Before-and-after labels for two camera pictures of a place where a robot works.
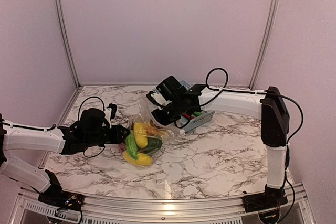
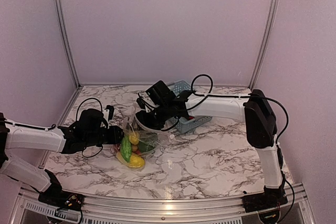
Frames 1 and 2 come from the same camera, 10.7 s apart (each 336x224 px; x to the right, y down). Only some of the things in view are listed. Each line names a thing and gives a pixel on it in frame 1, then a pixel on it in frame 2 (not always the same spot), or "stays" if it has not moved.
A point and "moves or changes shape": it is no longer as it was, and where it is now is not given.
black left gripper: [117, 138] stays
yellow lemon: [143, 159] → [136, 161]
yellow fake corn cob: [140, 134] → [134, 138]
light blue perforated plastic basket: [187, 125] stays
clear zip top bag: [146, 137] moves or changes shape
